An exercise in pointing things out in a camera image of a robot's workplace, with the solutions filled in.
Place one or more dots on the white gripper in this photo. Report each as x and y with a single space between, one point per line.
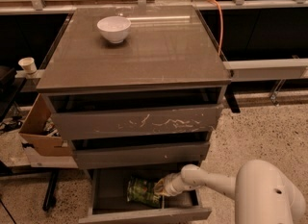
170 185

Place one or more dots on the green jalapeno chip bag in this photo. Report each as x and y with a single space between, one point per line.
141 190

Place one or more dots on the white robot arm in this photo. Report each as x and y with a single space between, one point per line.
261 192

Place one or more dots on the grey middle drawer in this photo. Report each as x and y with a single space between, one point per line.
142 150

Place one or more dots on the grey drawer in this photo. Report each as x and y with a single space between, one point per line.
109 203
142 150
133 114

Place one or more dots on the grey bottom drawer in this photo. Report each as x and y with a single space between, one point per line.
109 203

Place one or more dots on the grey top drawer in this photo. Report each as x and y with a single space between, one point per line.
133 114

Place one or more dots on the grey drawer cabinet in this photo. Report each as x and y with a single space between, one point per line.
168 48

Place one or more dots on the black stand leg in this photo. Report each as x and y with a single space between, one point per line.
50 199

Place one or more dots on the brown cardboard box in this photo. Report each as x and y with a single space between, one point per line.
34 135

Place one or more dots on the white ceramic bowl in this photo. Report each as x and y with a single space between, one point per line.
114 29

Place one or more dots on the white paper cup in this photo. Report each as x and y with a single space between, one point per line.
28 65

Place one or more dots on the grey metal rail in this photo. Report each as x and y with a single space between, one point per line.
265 70

